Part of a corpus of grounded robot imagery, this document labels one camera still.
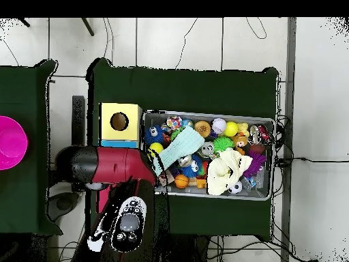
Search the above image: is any light blue cloth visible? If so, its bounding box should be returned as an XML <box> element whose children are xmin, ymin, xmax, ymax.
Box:
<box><xmin>152</xmin><ymin>126</ymin><xmax>205</xmax><ymax>177</ymax></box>

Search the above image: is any wooden box with three holes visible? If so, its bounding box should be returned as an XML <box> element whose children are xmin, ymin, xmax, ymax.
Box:
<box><xmin>96</xmin><ymin>102</ymin><xmax>143</xmax><ymax>214</ymax></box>

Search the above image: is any shallow clear mesh bin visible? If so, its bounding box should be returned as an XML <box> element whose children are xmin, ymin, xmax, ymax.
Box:
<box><xmin>141</xmin><ymin>109</ymin><xmax>276</xmax><ymax>201</ymax></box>

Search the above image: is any blue fuzzy googly-eyed toy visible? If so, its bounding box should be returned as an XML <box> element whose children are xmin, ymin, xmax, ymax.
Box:
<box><xmin>143</xmin><ymin>124</ymin><xmax>166</xmax><ymax>145</ymax></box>

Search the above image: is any toy burger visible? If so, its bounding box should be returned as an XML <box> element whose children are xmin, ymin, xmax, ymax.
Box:
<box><xmin>194</xmin><ymin>120</ymin><xmax>211</xmax><ymax>138</ymax></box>

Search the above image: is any crushed can with silver top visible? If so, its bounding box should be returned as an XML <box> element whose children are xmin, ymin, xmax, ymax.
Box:
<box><xmin>200</xmin><ymin>141</ymin><xmax>216</xmax><ymax>158</ymax></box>

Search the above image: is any white baseball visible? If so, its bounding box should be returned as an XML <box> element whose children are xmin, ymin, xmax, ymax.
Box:
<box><xmin>211</xmin><ymin>117</ymin><xmax>228</xmax><ymax>135</ymax></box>

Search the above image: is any green spiky ball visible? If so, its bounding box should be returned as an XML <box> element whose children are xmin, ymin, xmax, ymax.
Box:
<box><xmin>212</xmin><ymin>136</ymin><xmax>235</xmax><ymax>154</ymax></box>

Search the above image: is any cream yellow cloth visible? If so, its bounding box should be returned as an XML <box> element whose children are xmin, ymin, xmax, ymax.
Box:
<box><xmin>207</xmin><ymin>148</ymin><xmax>253</xmax><ymax>197</ymax></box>

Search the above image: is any dark green tablecloth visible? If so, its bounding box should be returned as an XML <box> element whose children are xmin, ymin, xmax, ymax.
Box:
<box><xmin>0</xmin><ymin>59</ymin><xmax>63</xmax><ymax>236</ymax></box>
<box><xmin>85</xmin><ymin>57</ymin><xmax>279</xmax><ymax>242</ymax></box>

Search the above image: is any yellow tennis ball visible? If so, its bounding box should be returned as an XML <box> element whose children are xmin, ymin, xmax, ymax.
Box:
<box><xmin>224</xmin><ymin>121</ymin><xmax>239</xmax><ymax>137</ymax></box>

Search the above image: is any purple spiky ball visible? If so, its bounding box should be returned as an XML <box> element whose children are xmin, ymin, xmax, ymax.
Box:
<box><xmin>243</xmin><ymin>149</ymin><xmax>267</xmax><ymax>178</ymax></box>

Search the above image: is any crushed red soda can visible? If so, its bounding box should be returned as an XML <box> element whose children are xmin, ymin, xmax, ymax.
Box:
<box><xmin>249</xmin><ymin>124</ymin><xmax>273</xmax><ymax>145</ymax></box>

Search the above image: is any black flat panel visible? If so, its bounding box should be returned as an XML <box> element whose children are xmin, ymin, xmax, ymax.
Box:
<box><xmin>71</xmin><ymin>95</ymin><xmax>86</xmax><ymax>193</ymax></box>

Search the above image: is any grey round stand base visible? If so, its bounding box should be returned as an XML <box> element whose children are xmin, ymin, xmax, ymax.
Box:
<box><xmin>47</xmin><ymin>192</ymin><xmax>80</xmax><ymax>222</ymax></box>

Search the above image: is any pink plastic bowl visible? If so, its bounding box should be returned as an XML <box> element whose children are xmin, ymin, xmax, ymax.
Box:
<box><xmin>0</xmin><ymin>115</ymin><xmax>29</xmax><ymax>171</ymax></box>

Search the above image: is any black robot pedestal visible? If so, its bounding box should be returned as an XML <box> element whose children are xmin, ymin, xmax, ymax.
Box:
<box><xmin>168</xmin><ymin>233</ymin><xmax>211</xmax><ymax>262</ymax></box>

